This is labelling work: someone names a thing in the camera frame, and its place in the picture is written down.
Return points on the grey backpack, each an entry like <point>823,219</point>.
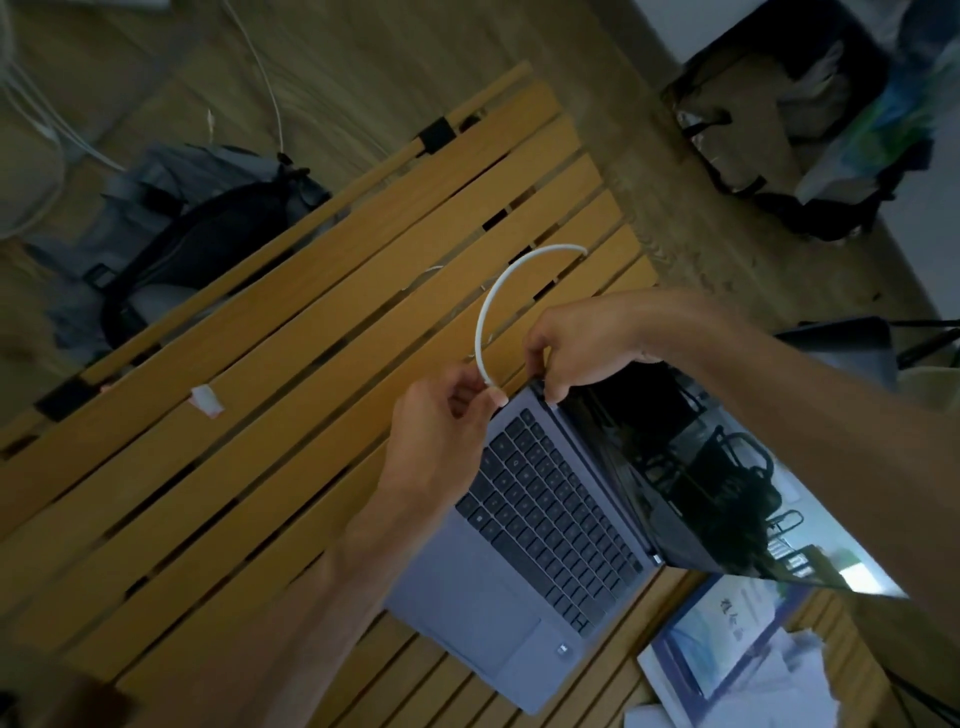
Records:
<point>187,225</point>

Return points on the person's left hand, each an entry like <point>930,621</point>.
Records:
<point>439,442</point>

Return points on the grey laptop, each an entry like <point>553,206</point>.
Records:
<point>525,570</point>

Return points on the wooden slatted table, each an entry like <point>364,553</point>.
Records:
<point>285,420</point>

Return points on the blue booklet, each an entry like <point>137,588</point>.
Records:
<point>712,637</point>

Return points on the small white tape scrap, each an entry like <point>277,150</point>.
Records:
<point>205,399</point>

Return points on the person's left forearm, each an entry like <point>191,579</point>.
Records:
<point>315,615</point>

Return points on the pile of white papers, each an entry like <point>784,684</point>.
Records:
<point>787,690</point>

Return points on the person's right forearm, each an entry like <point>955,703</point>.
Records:
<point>810,420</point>

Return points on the person's right hand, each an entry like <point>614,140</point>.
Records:
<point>592,341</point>

